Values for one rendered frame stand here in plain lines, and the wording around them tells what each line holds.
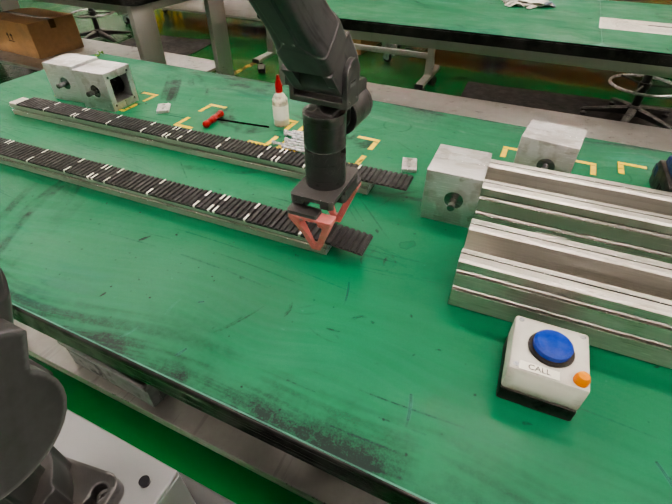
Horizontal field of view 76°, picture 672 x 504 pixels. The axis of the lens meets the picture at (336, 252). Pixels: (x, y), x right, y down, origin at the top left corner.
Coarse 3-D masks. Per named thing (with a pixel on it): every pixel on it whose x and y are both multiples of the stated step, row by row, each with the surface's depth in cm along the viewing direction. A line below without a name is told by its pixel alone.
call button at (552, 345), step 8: (536, 336) 47; (544, 336) 47; (552, 336) 47; (560, 336) 47; (536, 344) 46; (544, 344) 46; (552, 344) 46; (560, 344) 46; (568, 344) 46; (544, 352) 45; (552, 352) 45; (560, 352) 45; (568, 352) 45; (552, 360) 45; (560, 360) 45
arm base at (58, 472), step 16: (48, 464) 29; (64, 464) 31; (80, 464) 32; (32, 480) 27; (48, 480) 28; (64, 480) 30; (80, 480) 31; (96, 480) 31; (112, 480) 31; (16, 496) 26; (32, 496) 27; (48, 496) 27; (64, 496) 29; (80, 496) 30; (96, 496) 31; (112, 496) 30
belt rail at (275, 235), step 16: (0, 160) 90; (16, 160) 88; (48, 176) 86; (64, 176) 84; (112, 192) 81; (128, 192) 80; (176, 208) 76; (192, 208) 74; (224, 224) 74; (240, 224) 73; (288, 240) 70; (304, 240) 68
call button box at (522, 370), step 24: (528, 336) 48; (576, 336) 48; (504, 360) 50; (528, 360) 46; (576, 360) 46; (504, 384) 48; (528, 384) 46; (552, 384) 45; (552, 408) 47; (576, 408) 45
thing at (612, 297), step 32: (480, 224) 60; (480, 256) 55; (512, 256) 60; (544, 256) 58; (576, 256) 56; (608, 256) 55; (480, 288) 56; (512, 288) 54; (544, 288) 52; (576, 288) 51; (608, 288) 51; (640, 288) 55; (512, 320) 57; (544, 320) 55; (576, 320) 54; (608, 320) 51; (640, 320) 50; (640, 352) 52
